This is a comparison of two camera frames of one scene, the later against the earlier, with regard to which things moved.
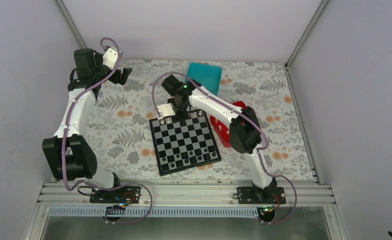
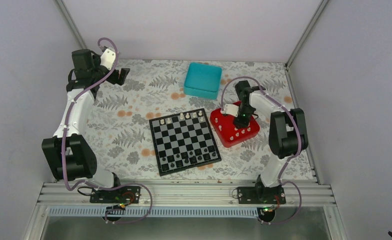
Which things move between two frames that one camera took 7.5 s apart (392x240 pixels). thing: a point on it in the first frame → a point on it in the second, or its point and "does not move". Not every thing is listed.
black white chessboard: [183, 142] does not move
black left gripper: [115, 78] does not move
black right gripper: [183, 116] → [243, 123]
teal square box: [209, 76] does not move
